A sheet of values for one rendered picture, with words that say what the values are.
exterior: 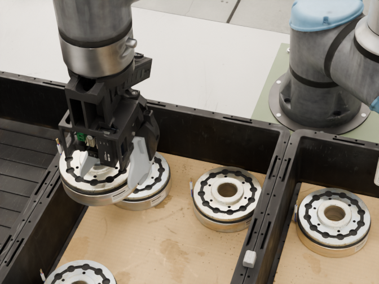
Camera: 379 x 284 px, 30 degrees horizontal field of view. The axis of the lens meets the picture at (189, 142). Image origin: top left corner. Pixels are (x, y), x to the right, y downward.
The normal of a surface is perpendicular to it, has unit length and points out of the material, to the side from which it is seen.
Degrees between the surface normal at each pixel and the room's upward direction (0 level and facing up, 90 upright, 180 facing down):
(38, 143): 0
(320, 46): 67
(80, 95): 89
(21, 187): 0
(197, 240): 0
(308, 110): 74
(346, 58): 57
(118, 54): 92
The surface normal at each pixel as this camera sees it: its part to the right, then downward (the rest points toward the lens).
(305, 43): -0.76, 0.46
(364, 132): -0.08, -0.67
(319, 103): -0.20, 0.50
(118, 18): 0.72, 0.50
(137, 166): 0.94, 0.13
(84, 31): -0.13, 0.72
